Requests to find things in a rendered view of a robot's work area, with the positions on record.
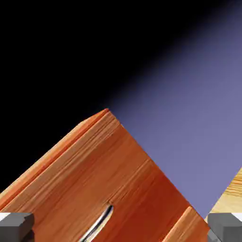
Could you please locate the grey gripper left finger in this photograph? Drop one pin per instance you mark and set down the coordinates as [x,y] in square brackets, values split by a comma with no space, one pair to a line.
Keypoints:
[15,226]

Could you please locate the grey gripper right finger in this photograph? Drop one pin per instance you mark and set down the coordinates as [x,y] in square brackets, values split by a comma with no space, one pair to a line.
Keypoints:
[226,228]

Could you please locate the orange wooden drawer front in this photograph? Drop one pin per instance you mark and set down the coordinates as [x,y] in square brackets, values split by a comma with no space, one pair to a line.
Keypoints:
[98,170]
[187,226]

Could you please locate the orange wooden cabinet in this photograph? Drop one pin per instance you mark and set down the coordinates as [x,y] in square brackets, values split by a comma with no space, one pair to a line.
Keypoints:
[62,145]

